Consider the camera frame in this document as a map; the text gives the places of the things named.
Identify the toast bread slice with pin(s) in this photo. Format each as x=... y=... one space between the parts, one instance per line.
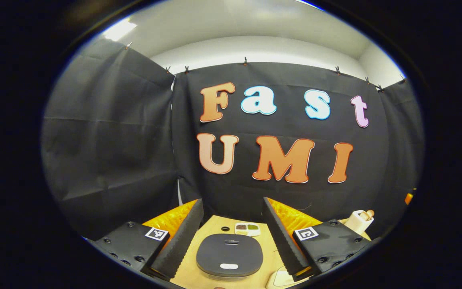
x=363 y=216
x=370 y=213

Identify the white toaster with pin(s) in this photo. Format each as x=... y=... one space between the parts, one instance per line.
x=355 y=222

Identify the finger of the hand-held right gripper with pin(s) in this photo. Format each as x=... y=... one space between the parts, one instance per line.
x=409 y=197

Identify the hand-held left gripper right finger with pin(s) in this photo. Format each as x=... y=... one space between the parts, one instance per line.
x=281 y=237

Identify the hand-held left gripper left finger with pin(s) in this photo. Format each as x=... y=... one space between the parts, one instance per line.
x=182 y=241

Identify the black and silver rice cooker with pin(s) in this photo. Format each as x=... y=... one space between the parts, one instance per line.
x=230 y=253

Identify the white divided bean dish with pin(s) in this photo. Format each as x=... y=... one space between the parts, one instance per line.
x=247 y=229

